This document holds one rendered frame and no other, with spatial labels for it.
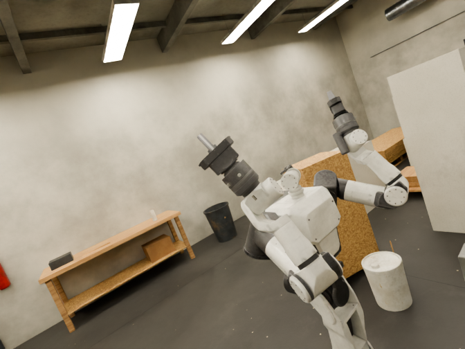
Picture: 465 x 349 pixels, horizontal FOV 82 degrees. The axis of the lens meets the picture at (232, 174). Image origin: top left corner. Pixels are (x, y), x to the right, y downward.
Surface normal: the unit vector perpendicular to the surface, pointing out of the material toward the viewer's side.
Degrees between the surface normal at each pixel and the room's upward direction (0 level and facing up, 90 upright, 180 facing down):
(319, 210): 90
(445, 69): 90
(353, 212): 90
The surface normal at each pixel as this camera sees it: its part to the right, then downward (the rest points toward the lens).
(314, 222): 0.57, -0.12
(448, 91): -0.79, 0.36
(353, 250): 0.25, 0.02
